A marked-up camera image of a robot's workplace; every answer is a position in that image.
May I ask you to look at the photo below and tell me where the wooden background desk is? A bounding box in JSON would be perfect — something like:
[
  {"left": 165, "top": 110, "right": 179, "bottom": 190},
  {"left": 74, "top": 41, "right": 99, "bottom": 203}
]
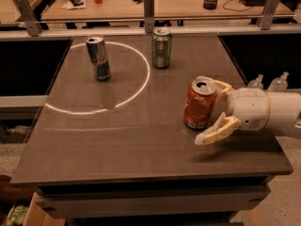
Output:
[{"left": 42, "top": 0, "right": 263, "bottom": 20}]

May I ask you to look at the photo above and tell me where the metal rail bracket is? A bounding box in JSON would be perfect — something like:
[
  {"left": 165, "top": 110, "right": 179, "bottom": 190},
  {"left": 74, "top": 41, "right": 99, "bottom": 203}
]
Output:
[
  {"left": 14, "top": 0, "right": 41, "bottom": 37},
  {"left": 257, "top": 0, "right": 280, "bottom": 30},
  {"left": 144, "top": 0, "right": 154, "bottom": 33}
]

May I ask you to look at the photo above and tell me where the blue silver energy drink can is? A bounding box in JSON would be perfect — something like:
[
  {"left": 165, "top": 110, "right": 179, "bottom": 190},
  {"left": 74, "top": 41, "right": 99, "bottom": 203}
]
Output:
[{"left": 86, "top": 36, "right": 111, "bottom": 81}]

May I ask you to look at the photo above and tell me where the clear plastic bottle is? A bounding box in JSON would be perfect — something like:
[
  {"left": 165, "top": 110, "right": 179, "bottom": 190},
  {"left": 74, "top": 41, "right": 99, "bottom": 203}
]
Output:
[
  {"left": 247, "top": 74, "right": 263, "bottom": 89},
  {"left": 268, "top": 72, "right": 289, "bottom": 92}
]

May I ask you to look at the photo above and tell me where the left metal rail bracket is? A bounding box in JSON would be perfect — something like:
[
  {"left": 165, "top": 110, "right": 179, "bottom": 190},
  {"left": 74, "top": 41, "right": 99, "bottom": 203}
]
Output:
[{"left": 14, "top": 0, "right": 41, "bottom": 37}]

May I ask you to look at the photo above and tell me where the orange-red coke can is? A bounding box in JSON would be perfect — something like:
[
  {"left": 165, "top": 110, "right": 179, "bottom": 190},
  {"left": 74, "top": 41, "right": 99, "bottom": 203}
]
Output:
[{"left": 183, "top": 76, "right": 217, "bottom": 130}]

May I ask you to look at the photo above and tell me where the horizontal metal rail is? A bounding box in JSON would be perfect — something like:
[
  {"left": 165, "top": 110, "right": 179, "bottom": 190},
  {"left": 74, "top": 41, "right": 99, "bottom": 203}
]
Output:
[{"left": 0, "top": 13, "right": 297, "bottom": 26}]

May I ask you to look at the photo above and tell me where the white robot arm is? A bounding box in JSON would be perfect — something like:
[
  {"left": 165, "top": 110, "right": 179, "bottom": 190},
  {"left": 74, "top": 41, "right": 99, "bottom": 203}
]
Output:
[{"left": 195, "top": 78, "right": 301, "bottom": 145}]

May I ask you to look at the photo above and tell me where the black mesh cup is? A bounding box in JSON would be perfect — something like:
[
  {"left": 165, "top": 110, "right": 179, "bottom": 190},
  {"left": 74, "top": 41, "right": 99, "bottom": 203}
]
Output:
[{"left": 203, "top": 0, "right": 218, "bottom": 9}]

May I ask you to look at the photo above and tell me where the green chip bag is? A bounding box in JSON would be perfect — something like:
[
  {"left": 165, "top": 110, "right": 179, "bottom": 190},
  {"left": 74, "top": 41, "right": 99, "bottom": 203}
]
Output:
[{"left": 7, "top": 204, "right": 28, "bottom": 226}]

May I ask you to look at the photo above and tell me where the green soda can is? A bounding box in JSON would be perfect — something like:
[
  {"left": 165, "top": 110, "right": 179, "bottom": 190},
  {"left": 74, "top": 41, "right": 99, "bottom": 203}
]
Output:
[{"left": 151, "top": 27, "right": 172, "bottom": 69}]

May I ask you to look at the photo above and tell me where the black cable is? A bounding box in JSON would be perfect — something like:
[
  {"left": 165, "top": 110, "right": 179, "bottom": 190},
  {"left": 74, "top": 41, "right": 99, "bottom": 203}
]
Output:
[{"left": 222, "top": 0, "right": 252, "bottom": 12}]

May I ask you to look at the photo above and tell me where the grey table drawer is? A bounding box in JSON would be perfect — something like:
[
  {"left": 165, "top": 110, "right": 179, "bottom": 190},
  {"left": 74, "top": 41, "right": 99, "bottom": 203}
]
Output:
[{"left": 36, "top": 186, "right": 270, "bottom": 218}]

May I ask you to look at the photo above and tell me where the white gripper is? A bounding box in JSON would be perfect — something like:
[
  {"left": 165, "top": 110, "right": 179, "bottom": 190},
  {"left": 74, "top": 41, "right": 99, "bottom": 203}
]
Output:
[{"left": 195, "top": 76, "right": 269, "bottom": 145}]

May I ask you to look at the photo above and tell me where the right metal rail bracket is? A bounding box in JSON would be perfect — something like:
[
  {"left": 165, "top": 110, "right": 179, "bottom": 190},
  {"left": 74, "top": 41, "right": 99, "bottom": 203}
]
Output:
[{"left": 257, "top": 0, "right": 280, "bottom": 30}]

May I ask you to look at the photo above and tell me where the middle metal rail bracket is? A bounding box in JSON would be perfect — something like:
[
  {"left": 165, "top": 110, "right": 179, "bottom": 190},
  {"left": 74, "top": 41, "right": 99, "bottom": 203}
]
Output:
[{"left": 144, "top": 0, "right": 154, "bottom": 33}]

